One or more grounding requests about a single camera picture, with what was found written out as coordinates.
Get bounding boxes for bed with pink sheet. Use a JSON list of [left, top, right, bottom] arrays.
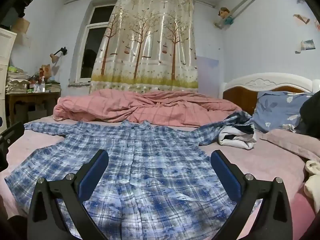
[[0, 115, 320, 240]]

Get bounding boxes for cardboard box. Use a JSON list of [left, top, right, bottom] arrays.
[[11, 17, 30, 34]]

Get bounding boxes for blue floral pillow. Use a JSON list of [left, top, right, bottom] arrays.
[[251, 91, 315, 133]]

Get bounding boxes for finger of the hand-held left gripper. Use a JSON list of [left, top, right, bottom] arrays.
[[0, 122, 25, 147]]

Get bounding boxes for white and dark garment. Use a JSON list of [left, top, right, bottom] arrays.
[[218, 125, 257, 150]]

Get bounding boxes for white and wood headboard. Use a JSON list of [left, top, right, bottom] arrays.
[[220, 72, 320, 109]]

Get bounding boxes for dark wooden desk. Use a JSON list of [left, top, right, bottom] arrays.
[[5, 91, 61, 125]]

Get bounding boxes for blue plaid shirt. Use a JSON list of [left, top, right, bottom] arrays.
[[4, 111, 262, 240]]

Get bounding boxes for stack of papers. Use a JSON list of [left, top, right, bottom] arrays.
[[5, 71, 30, 94]]

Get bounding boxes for pink pillow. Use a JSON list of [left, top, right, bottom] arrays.
[[260, 129, 320, 164]]

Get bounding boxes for small doll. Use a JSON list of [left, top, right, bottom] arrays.
[[219, 7, 235, 25]]

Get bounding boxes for curtain rod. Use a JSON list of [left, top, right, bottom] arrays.
[[64, 0, 217, 8]]

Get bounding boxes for cream cloth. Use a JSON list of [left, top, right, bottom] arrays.
[[304, 160, 320, 214]]

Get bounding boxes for tree print curtain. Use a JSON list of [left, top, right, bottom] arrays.
[[89, 0, 199, 93]]

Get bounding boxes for black cloth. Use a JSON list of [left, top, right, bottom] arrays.
[[299, 96, 320, 139]]

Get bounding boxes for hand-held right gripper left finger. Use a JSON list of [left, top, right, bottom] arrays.
[[26, 149, 110, 240]]

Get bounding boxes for wall lamp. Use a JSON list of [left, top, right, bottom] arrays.
[[49, 47, 68, 64]]

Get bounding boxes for white framed window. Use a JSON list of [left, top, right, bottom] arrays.
[[75, 0, 123, 83]]

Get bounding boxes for pink checked duvet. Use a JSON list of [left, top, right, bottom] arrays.
[[53, 89, 243, 127]]

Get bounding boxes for stack of books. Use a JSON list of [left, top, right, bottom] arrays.
[[45, 81, 62, 92]]

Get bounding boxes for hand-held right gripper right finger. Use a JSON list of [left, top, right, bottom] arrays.
[[210, 150, 293, 240]]

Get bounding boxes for white cabinet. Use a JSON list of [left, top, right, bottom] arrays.
[[0, 27, 17, 130]]

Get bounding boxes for white wall pipes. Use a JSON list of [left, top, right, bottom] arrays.
[[214, 0, 270, 28]]

